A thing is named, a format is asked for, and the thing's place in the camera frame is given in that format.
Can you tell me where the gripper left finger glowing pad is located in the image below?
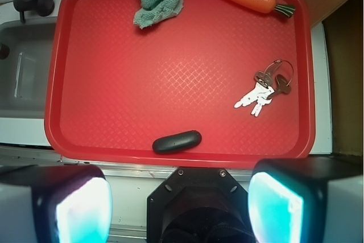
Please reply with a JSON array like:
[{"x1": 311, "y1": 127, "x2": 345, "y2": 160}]
[{"x1": 1, "y1": 165, "x2": 112, "y2": 242}]

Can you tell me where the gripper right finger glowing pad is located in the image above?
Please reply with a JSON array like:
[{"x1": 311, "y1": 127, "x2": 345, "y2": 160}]
[{"x1": 248, "y1": 157, "x2": 363, "y2": 242}]

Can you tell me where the bunch of keys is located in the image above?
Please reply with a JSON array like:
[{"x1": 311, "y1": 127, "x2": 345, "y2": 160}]
[{"x1": 234, "y1": 59, "x2": 294, "y2": 117}]

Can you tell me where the grey sink basin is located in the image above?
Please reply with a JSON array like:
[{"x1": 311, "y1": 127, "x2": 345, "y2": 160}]
[{"x1": 1, "y1": 17, "x2": 56, "y2": 118}]

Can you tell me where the orange toy carrot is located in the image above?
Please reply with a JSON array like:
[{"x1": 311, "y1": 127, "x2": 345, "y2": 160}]
[{"x1": 229, "y1": 0, "x2": 296, "y2": 18}]

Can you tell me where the red plastic tray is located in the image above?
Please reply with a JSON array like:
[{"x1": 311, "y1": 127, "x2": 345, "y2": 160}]
[{"x1": 45, "y1": 0, "x2": 315, "y2": 168}]

